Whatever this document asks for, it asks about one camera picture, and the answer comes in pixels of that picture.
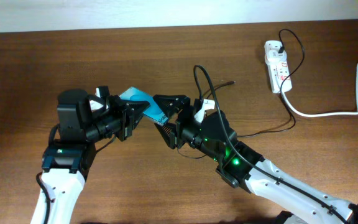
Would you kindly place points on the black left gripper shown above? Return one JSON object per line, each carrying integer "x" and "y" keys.
{"x": 130, "y": 114}

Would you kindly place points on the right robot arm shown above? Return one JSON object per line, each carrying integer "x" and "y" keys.
{"x": 241, "y": 166}

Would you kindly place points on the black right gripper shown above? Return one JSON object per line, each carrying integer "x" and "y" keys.
{"x": 184, "y": 104}

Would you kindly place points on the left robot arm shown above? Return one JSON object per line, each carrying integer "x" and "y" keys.
{"x": 84, "y": 120}

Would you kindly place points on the white power strip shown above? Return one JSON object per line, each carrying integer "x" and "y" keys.
{"x": 278, "y": 73}

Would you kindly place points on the white USB charger adapter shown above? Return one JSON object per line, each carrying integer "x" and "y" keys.
{"x": 273, "y": 57}

